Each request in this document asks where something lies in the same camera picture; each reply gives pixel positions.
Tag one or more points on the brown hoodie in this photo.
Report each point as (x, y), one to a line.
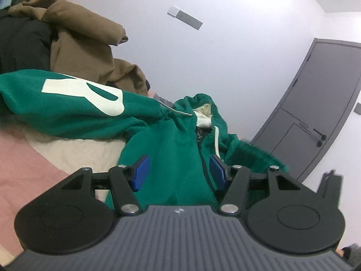
(81, 42)

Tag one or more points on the green hoodie with cream print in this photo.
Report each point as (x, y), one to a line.
(169, 146)

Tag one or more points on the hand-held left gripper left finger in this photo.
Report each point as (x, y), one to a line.
(141, 172)

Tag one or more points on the small grey wall switch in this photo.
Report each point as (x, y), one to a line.
(359, 108)

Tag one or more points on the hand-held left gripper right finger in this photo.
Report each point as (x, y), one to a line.
(217, 172)

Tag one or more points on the grey wall socket panel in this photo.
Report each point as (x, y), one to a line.
(190, 19)

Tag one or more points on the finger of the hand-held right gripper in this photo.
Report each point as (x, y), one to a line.
(331, 186)

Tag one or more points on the black jacket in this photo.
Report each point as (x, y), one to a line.
(22, 45)

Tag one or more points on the black door lock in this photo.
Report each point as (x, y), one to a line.
(318, 143)

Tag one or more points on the grey door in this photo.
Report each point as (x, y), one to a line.
(318, 96)

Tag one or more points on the patchwork quilt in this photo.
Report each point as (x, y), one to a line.
(42, 169)

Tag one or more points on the white wall switch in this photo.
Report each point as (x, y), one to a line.
(173, 10)

